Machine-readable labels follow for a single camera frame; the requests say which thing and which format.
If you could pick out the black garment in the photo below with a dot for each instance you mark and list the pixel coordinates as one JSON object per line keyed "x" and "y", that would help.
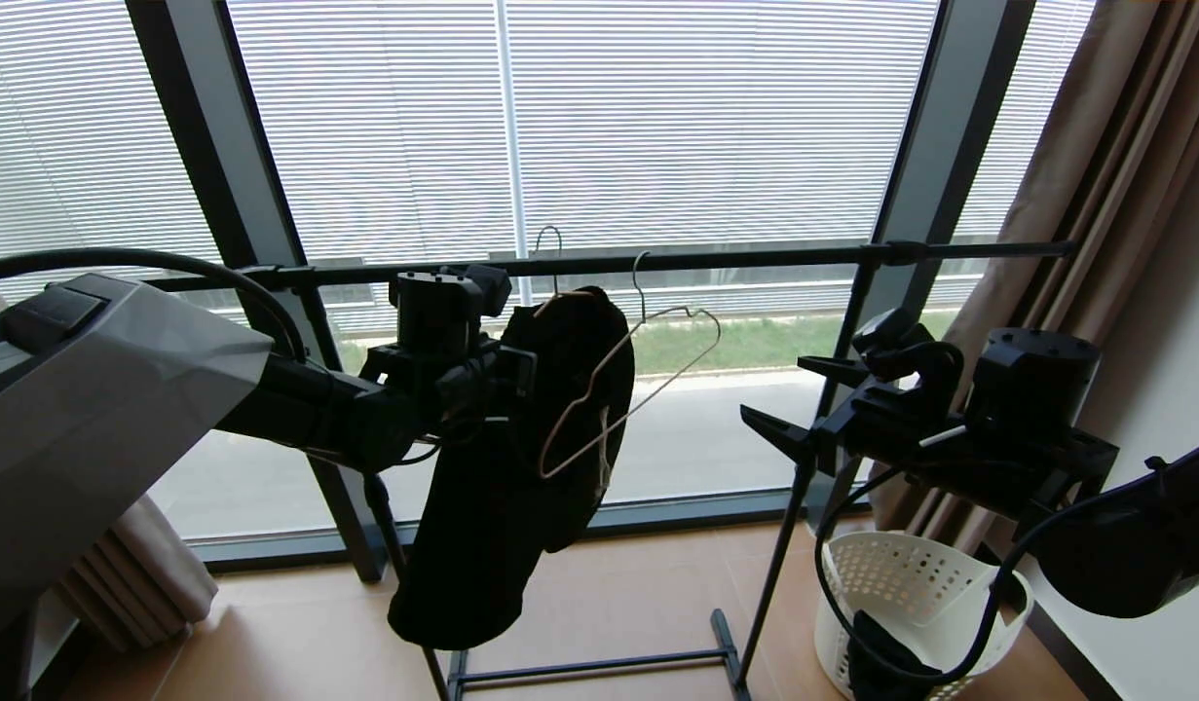
{"x": 502, "y": 506}

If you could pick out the brown curtain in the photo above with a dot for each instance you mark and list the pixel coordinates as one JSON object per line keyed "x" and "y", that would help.
{"x": 1096, "y": 243}
{"x": 141, "y": 574}

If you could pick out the black clothes rack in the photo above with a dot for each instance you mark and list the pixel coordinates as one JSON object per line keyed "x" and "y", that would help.
{"x": 755, "y": 258}

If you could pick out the white laundry basket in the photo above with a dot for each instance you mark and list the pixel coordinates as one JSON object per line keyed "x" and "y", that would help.
{"x": 901, "y": 574}

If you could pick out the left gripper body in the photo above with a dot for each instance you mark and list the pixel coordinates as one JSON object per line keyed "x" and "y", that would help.
{"x": 482, "y": 389}

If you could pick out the heap of clothes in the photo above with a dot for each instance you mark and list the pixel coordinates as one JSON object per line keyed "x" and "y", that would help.
{"x": 886, "y": 662}

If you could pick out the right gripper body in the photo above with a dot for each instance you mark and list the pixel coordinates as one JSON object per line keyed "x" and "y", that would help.
{"x": 881, "y": 428}

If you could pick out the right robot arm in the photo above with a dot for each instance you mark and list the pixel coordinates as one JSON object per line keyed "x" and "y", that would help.
{"x": 1032, "y": 389}

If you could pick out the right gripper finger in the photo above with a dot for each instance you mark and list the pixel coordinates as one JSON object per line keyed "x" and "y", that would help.
{"x": 789, "y": 436}
{"x": 838, "y": 370}

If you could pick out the window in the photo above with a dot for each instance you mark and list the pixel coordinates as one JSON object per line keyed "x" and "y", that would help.
{"x": 950, "y": 146}

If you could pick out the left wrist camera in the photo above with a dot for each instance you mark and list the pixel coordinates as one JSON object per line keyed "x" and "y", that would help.
{"x": 487, "y": 287}

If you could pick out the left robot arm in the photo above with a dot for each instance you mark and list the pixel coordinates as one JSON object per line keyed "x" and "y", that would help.
{"x": 122, "y": 409}

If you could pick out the pink clothes hanger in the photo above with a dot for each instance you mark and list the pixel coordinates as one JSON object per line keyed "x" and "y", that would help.
{"x": 638, "y": 401}
{"x": 558, "y": 273}

